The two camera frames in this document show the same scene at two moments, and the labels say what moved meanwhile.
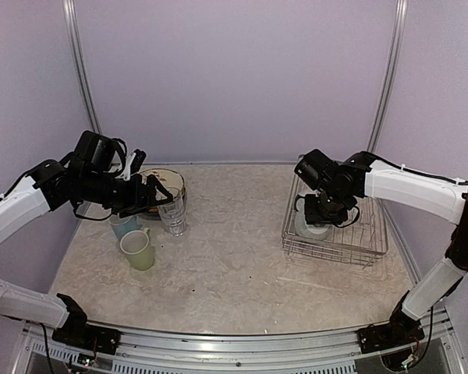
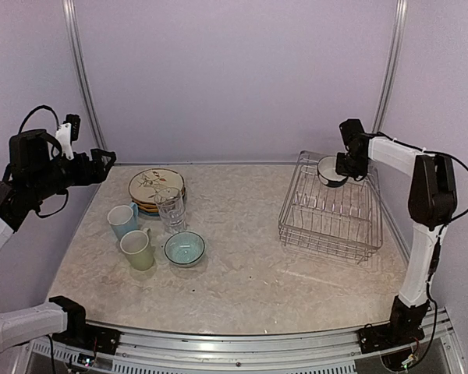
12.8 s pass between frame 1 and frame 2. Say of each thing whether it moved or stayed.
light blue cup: stayed
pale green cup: stayed
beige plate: stayed
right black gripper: moved
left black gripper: moved
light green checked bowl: moved
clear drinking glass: stayed
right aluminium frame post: stayed
